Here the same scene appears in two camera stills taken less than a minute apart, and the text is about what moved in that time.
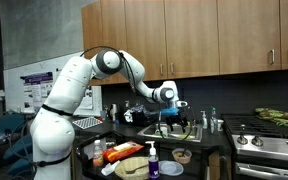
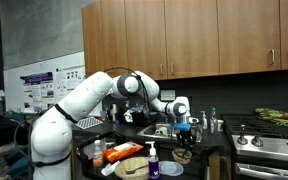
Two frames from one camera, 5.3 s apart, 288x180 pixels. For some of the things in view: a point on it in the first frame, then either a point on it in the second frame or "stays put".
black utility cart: x=104 y=155 stays put
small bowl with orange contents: x=182 y=155 stays put
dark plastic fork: x=133 y=171 stays put
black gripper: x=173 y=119 → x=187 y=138
